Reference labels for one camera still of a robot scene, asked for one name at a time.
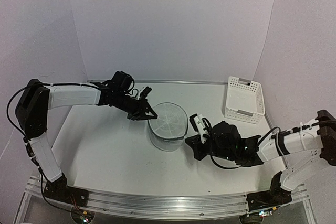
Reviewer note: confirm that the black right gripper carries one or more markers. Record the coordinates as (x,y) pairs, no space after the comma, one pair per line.
(196,147)

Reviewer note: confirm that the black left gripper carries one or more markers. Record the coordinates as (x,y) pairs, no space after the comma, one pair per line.
(140,115)

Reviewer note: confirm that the white mesh laundry bag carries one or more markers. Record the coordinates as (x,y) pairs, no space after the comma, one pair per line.
(170,129)

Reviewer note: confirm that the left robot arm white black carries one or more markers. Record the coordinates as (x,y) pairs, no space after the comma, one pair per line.
(38,98)

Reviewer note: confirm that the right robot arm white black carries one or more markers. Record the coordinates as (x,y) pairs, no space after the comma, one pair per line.
(316,136)

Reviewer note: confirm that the white plastic basket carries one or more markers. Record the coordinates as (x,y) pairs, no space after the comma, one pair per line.
(244,100)

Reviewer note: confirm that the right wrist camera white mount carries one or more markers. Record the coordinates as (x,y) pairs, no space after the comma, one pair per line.
(199,124)

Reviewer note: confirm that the aluminium table front rail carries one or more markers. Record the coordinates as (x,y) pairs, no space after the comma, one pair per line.
(156,207)

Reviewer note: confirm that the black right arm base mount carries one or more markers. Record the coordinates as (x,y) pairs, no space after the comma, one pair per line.
(275,196)

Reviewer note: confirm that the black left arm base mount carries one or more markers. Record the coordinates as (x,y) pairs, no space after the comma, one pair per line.
(57,188)

